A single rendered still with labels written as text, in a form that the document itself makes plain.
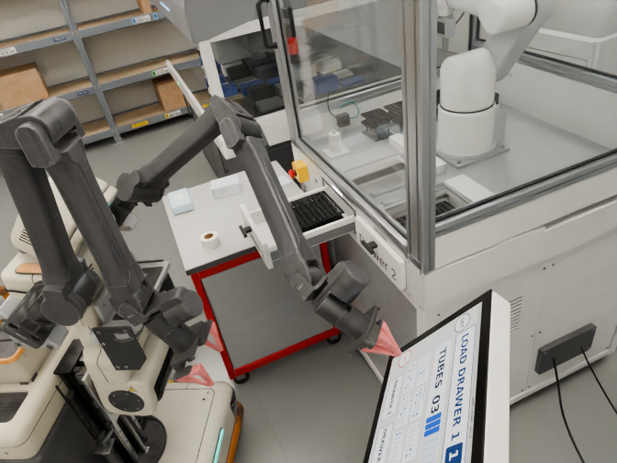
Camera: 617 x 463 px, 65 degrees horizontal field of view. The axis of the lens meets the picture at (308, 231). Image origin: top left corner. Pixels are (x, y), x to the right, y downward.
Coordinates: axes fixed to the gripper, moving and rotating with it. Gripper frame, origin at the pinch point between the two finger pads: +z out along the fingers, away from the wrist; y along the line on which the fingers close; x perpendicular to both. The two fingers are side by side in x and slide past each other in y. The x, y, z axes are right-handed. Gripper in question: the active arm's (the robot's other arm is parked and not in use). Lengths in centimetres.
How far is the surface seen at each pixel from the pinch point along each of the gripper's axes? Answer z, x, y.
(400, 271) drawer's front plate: 2.7, 14.2, 40.5
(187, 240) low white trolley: -58, 82, 61
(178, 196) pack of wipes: -75, 89, 85
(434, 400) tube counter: 2.6, -11.9, -15.1
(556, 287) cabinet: 55, 5, 71
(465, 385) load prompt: 2.7, -19.1, -15.1
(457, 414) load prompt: 2.8, -18.0, -20.0
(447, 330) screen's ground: 2.4, -12.8, 0.5
